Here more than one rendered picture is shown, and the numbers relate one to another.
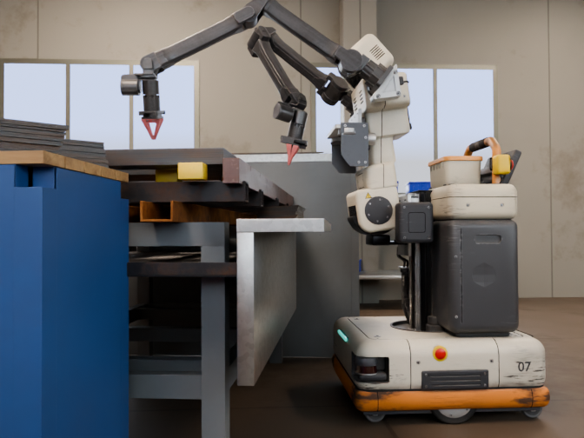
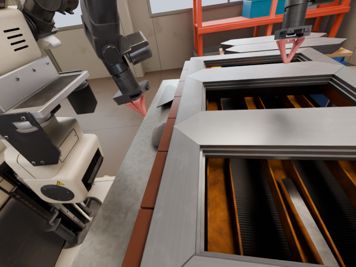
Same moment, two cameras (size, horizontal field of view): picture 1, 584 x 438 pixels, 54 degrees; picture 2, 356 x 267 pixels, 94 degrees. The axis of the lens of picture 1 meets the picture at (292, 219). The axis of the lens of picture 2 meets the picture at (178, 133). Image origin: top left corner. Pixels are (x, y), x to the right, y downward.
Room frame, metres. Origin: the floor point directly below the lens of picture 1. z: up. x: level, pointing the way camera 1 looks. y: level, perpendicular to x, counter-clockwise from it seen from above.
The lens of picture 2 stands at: (2.61, 0.18, 1.19)
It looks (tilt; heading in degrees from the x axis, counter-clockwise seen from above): 39 degrees down; 188
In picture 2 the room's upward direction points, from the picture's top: 9 degrees counter-clockwise
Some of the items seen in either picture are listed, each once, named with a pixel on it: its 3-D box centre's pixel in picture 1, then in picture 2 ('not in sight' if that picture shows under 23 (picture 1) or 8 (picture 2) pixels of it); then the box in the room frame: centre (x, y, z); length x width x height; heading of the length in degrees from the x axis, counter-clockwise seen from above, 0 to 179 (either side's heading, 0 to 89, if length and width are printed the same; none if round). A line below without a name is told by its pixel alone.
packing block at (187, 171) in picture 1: (192, 171); not in sight; (1.37, 0.24, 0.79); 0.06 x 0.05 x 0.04; 85
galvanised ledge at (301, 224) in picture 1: (299, 227); (157, 132); (1.95, -0.03, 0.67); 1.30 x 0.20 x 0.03; 175
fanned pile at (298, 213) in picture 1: (280, 214); (172, 94); (1.60, 0.03, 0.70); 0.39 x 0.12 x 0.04; 175
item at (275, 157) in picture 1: (242, 165); not in sight; (3.29, 0.28, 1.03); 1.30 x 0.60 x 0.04; 85
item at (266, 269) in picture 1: (275, 282); not in sight; (1.96, 0.05, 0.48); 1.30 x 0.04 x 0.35; 175
